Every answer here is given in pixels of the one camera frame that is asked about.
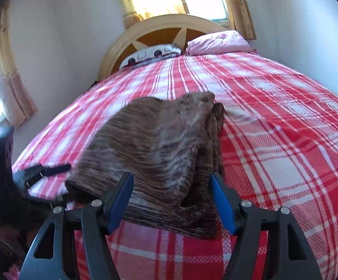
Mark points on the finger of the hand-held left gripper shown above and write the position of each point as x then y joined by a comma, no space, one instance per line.
61,197
52,169

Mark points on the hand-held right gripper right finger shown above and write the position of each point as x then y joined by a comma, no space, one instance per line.
223,204

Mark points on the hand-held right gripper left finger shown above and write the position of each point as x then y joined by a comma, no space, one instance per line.
119,201

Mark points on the brown knit sweater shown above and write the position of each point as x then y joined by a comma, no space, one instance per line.
157,151

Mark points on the tan side window curtain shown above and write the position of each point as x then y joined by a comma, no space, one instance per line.
11,87

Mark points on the dark object beside bed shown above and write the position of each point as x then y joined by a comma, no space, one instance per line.
94,84

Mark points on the red plaid bed sheet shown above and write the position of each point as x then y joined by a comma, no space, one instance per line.
274,122

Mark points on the wooden headboard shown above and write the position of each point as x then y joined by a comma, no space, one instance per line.
122,40

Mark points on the white pillow with black dots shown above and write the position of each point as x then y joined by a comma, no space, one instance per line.
145,54

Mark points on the pink pillow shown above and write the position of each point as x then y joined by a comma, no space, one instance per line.
218,42

